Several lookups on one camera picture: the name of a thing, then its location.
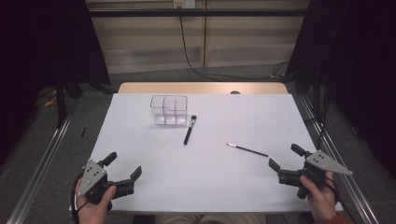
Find clear plastic organizer box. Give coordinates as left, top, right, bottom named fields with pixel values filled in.
left=149, top=94, right=189, bottom=127

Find dark curtain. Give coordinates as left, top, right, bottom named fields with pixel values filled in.
left=284, top=0, right=396, bottom=183
left=0, top=0, right=112, bottom=171

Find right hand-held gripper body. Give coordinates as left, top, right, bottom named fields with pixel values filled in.
left=276, top=149, right=354, bottom=200

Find person's left hand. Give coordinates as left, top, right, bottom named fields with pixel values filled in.
left=74, top=176, right=118, bottom=224

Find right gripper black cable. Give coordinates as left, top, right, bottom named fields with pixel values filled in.
left=323, top=175, right=341, bottom=205

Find white table board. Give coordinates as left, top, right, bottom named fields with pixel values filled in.
left=68, top=92, right=344, bottom=215

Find thin black eyeliner pencil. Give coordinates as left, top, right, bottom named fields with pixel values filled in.
left=226, top=142, right=270, bottom=159

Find thick black makeup brush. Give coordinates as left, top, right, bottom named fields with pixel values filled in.
left=182, top=115, right=198, bottom=147

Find black horizontal frame bar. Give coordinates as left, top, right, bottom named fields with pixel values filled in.
left=88, top=8, right=310, bottom=19

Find person's right hand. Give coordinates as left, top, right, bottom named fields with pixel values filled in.
left=299, top=171, right=339, bottom=224

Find white wall socket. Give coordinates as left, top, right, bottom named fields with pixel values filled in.
left=173, top=0, right=197, bottom=9

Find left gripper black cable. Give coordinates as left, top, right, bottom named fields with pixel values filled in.
left=70, top=174, right=86, bottom=224

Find aluminium frame rail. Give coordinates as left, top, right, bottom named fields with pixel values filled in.
left=298, top=94, right=379, bottom=224
left=6, top=99, right=80, bottom=224

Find black metal stand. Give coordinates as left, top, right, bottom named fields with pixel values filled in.
left=53, top=73, right=68, bottom=129

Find person's legs beige pants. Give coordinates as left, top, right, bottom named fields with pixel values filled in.
left=154, top=214, right=267, bottom=224

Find black floor cable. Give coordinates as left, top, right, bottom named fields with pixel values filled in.
left=178, top=16, right=290, bottom=81

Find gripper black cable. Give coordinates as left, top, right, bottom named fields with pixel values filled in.
left=323, top=175, right=341, bottom=205
left=70, top=174, right=86, bottom=224

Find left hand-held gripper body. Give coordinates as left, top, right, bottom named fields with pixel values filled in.
left=76, top=159, right=135, bottom=210

